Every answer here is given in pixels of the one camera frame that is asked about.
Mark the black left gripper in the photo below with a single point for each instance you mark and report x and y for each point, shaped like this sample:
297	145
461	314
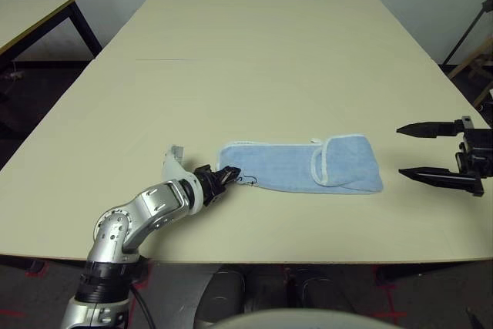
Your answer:
210	184

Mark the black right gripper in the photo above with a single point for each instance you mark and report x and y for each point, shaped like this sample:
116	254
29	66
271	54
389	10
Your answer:
477	152

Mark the blue terry towel white trim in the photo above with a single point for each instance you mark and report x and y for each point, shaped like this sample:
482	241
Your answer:
277	163

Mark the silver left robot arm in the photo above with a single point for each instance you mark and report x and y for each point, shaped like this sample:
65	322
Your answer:
154	205

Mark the green cushion wooden stool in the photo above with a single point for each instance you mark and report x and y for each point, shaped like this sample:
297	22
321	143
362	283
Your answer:
466	62

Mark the robot left black foot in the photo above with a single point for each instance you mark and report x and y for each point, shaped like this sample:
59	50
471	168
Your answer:
225	294

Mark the robot black foot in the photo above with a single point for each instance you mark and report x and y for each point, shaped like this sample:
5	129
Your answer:
225	294
316	288

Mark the black tripod stand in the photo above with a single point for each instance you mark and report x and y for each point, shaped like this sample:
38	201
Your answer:
464	35

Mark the robot right black foot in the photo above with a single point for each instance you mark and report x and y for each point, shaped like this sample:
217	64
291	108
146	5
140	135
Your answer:
316	288

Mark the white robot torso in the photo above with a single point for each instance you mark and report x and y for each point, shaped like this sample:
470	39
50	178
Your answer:
300	323

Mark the side table black legs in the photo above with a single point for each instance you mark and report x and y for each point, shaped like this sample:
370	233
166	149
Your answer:
86	28

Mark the white floor power strip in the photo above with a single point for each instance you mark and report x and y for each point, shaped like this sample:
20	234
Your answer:
12	75

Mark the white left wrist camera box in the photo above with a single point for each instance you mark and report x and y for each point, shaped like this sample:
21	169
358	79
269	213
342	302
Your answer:
171	169

